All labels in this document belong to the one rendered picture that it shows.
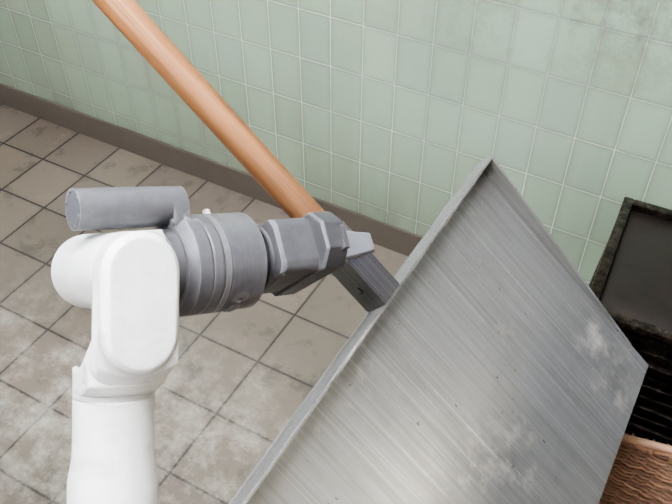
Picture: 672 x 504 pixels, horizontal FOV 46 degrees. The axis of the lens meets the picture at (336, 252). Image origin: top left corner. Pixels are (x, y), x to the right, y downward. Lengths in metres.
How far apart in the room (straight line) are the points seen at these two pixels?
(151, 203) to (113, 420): 0.18
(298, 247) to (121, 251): 0.17
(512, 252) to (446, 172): 1.30
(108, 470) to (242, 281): 0.18
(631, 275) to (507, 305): 0.38
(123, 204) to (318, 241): 0.18
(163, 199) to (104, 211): 0.05
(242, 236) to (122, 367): 0.15
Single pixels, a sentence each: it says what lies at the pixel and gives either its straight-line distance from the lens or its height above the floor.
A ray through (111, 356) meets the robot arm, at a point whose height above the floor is 1.30.
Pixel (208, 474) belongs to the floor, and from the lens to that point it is 2.07.
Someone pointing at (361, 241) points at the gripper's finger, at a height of 1.23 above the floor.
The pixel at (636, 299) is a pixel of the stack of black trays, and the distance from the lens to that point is 1.26.
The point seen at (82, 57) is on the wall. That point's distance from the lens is 2.96.
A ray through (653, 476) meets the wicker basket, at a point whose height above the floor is 0.72.
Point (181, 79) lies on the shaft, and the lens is 0.77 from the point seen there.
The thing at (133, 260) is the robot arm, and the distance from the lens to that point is 0.62.
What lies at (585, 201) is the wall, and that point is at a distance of 2.18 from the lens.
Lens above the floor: 1.77
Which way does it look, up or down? 44 degrees down
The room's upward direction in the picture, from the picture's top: straight up
